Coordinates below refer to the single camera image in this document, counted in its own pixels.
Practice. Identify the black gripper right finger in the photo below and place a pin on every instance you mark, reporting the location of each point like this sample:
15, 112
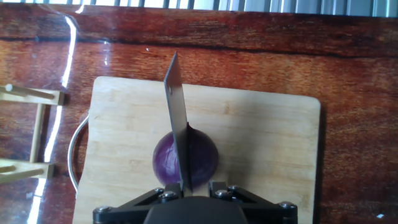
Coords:
267, 211

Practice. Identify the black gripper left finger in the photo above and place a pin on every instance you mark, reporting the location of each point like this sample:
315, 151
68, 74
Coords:
127, 211

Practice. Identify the purple onion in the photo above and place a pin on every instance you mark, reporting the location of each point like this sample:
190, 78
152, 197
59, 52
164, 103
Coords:
164, 158

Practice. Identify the steel cleaver knife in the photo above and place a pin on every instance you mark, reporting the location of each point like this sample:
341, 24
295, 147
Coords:
177, 109

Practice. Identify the bamboo cutting board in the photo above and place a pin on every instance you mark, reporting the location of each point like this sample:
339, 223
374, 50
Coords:
124, 124

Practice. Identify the wooden knife rack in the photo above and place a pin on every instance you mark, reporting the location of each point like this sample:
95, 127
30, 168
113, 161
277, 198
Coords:
37, 130

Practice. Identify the glossy wood-grain table mat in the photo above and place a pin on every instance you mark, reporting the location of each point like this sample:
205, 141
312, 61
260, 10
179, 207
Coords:
280, 62

